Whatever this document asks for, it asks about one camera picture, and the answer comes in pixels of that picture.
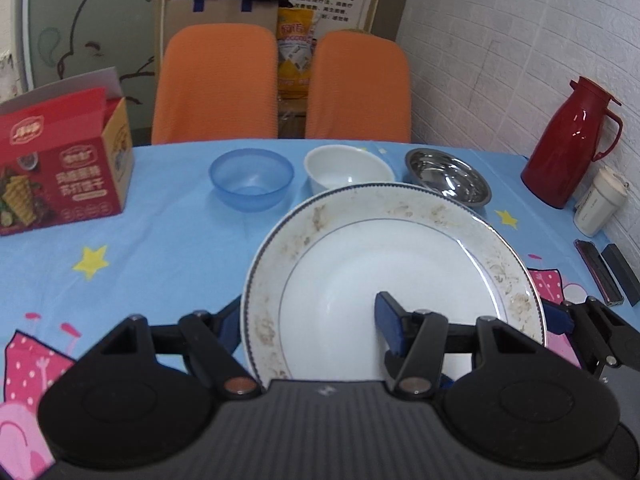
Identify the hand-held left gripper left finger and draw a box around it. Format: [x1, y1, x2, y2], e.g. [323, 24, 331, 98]
[102, 296, 264, 401]

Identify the white plate with blue rim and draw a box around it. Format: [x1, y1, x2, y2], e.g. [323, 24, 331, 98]
[240, 183, 547, 382]

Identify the orange chair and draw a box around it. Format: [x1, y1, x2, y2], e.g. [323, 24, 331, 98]
[151, 24, 279, 145]
[304, 30, 413, 143]

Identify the stainless steel bowl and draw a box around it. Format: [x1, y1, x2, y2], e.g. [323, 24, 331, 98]
[404, 148, 492, 210]

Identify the blue plastic bowl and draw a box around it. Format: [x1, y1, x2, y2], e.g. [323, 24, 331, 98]
[208, 148, 295, 211]

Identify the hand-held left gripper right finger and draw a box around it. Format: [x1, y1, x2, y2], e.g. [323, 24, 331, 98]
[375, 290, 532, 401]

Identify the white lidded cup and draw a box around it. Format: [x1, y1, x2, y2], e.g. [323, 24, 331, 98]
[573, 166, 629, 239]

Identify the frosted glass panel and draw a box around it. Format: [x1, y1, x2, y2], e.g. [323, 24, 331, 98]
[20, 0, 167, 146]

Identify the blue printed tablecloth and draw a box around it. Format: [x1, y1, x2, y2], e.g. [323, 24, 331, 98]
[0, 140, 640, 480]

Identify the dark metallic bar case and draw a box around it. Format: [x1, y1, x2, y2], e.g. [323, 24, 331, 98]
[574, 239, 624, 306]

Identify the red cardboard snack box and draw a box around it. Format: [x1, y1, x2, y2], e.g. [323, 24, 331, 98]
[0, 67, 135, 237]

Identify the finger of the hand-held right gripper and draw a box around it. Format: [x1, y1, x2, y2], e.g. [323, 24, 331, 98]
[542, 297, 640, 381]

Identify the yellow plastic bag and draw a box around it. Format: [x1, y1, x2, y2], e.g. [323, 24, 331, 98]
[276, 7, 319, 101]

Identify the red thermos jug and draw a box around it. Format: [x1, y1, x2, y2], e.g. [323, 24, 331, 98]
[520, 76, 624, 209]

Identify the brown paper bag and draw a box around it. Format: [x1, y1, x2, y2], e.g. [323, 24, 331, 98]
[165, 0, 279, 45]

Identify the black rectangular bar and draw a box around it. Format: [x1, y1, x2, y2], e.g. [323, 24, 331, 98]
[601, 244, 640, 308]

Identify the white ceramic bowl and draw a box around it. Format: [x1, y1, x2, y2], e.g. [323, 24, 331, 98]
[303, 144, 397, 195]

